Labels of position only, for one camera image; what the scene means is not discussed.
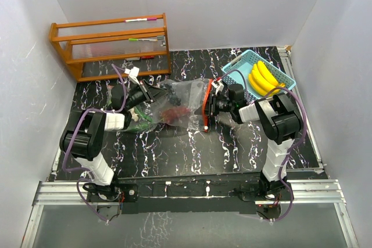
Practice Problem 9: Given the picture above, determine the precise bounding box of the orange wooden rack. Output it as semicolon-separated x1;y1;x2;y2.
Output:
48;13;172;82

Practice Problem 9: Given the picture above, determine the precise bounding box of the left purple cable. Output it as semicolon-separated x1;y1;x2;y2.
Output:
62;63;130;222

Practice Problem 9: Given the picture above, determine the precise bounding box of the aluminium frame rail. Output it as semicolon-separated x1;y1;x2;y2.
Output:
32;179;346;206

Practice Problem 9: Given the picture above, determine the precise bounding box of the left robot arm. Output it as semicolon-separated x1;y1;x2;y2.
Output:
60;81;170;201

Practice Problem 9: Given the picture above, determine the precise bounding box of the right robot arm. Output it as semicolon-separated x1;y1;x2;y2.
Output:
195;84;304;204

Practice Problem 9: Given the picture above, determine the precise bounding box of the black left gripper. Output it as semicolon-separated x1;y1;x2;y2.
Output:
124;80;169;111

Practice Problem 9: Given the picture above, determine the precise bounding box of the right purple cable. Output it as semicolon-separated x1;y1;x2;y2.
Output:
219;69;308;222

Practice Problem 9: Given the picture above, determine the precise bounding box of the clear bag with green food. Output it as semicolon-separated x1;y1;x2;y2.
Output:
106;84;157;133

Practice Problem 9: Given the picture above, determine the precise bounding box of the dark fake grape bunch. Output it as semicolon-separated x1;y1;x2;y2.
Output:
161;84;181;106

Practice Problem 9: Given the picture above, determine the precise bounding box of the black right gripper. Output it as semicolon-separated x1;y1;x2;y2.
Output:
194;93;234;116

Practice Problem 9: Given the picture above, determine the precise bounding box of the clear zip bag red seal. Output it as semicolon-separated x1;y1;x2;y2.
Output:
149;78;211;131

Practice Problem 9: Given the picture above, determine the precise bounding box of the light blue plastic basket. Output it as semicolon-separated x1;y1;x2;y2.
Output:
222;50;296;102

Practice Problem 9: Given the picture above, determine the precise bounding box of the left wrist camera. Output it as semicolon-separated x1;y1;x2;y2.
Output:
124;67;140;85

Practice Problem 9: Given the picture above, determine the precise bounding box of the yellow fake banana bunch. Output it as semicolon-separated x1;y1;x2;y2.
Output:
248;60;285;96

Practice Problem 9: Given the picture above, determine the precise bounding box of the purple cable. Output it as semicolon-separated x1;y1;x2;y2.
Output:
219;69;308;222
62;63;130;222

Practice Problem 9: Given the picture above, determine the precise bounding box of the red fake grape bunch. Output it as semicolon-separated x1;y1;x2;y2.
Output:
160;106;190;125

